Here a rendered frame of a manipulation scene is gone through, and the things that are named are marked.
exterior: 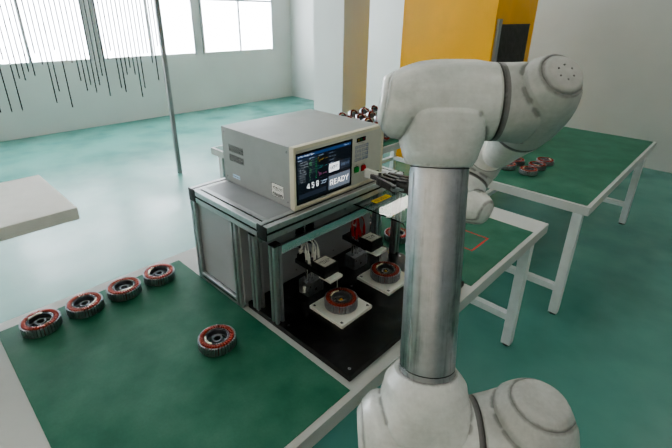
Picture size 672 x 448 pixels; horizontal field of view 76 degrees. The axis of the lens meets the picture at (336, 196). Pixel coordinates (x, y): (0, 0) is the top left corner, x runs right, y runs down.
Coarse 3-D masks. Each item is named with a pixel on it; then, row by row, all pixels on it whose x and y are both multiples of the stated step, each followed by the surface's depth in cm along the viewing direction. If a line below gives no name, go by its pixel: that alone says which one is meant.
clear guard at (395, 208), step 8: (384, 192) 163; (400, 192) 163; (368, 200) 156; (384, 200) 156; (392, 200) 156; (400, 200) 156; (368, 208) 149; (376, 208) 149; (384, 208) 150; (392, 208) 150; (400, 208) 150; (384, 216) 144; (392, 216) 144; (400, 216) 144
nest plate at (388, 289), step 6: (360, 276) 161; (366, 276) 161; (402, 276) 161; (366, 282) 158; (372, 282) 158; (396, 282) 158; (402, 282) 158; (378, 288) 155; (384, 288) 154; (390, 288) 154; (396, 288) 155; (390, 294) 153
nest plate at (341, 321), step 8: (312, 304) 145; (320, 304) 145; (360, 304) 146; (368, 304) 146; (320, 312) 141; (328, 312) 141; (352, 312) 142; (360, 312) 142; (336, 320) 138; (344, 320) 138; (352, 320) 139
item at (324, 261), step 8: (328, 256) 147; (304, 264) 147; (312, 264) 144; (320, 264) 143; (328, 264) 143; (336, 264) 144; (312, 272) 152; (320, 272) 142; (328, 272) 142; (336, 272) 146; (328, 280) 141
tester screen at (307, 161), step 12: (348, 144) 144; (300, 156) 130; (312, 156) 133; (324, 156) 137; (336, 156) 142; (348, 156) 146; (300, 168) 131; (312, 168) 135; (324, 168) 139; (348, 168) 148; (300, 180) 133; (312, 180) 136; (324, 180) 141; (300, 192) 134; (324, 192) 142
